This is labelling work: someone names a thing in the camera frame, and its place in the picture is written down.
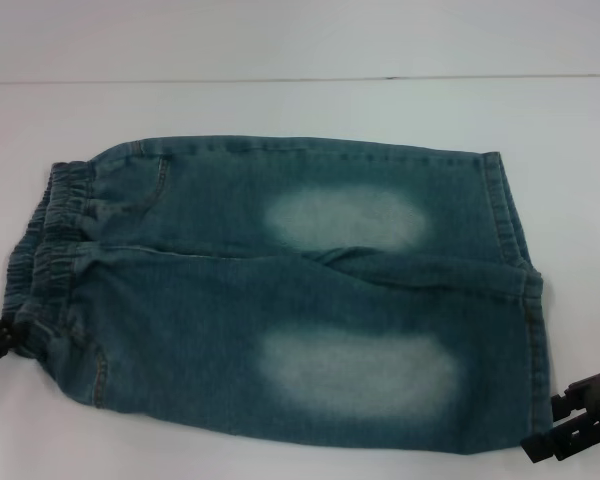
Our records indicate blue denim shorts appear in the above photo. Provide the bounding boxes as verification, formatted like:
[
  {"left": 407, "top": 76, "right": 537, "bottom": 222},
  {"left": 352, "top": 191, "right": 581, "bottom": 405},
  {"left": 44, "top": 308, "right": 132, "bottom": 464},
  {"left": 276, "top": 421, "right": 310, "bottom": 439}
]
[{"left": 0, "top": 136, "right": 549, "bottom": 449}]

